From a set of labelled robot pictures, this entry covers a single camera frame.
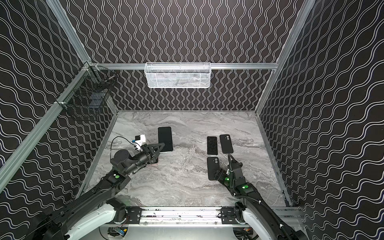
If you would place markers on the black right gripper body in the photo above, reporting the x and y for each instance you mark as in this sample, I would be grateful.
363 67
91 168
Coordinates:
234 166

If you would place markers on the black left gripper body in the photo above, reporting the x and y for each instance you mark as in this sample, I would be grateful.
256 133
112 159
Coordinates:
147 153

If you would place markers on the black smartphone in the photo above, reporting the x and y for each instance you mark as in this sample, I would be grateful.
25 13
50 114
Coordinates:
155 160
165 136

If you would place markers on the black phone case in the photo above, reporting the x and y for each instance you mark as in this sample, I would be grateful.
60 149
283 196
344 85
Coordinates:
226 144

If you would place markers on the black phone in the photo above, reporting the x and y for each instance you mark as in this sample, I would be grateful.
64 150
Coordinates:
212 146

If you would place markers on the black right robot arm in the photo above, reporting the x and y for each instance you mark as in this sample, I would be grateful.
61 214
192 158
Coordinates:
251 208

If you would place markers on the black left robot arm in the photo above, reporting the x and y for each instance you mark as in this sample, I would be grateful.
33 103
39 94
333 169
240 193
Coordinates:
98 206

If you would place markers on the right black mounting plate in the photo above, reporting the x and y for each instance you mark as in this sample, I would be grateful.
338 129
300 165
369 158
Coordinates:
231 216

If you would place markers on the black mounting plate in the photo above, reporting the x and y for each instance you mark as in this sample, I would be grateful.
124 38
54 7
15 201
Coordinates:
132 215
231 216

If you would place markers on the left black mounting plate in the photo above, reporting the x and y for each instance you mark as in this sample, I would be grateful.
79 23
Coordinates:
132 215

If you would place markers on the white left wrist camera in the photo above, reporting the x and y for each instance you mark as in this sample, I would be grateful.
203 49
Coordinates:
138 142

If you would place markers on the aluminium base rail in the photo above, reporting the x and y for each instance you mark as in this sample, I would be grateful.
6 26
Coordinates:
157 217

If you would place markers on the white wire mesh basket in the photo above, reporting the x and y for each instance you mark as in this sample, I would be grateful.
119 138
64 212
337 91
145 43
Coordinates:
175 75

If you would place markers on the black wire basket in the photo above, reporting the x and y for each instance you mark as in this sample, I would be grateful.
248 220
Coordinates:
88 100

